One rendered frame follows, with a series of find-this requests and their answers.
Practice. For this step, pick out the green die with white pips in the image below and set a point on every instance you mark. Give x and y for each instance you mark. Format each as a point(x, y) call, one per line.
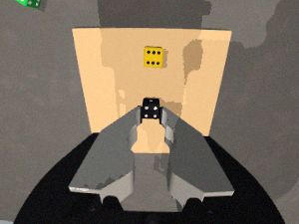
point(30, 3)

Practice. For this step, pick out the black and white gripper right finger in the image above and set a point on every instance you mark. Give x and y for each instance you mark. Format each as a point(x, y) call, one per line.
point(198, 167)

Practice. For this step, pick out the black die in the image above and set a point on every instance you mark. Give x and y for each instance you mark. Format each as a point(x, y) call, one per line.
point(150, 108)

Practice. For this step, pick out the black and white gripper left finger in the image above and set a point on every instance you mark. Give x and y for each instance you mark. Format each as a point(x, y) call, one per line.
point(101, 165)

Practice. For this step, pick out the peach flat mat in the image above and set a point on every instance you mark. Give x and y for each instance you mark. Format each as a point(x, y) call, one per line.
point(115, 81)

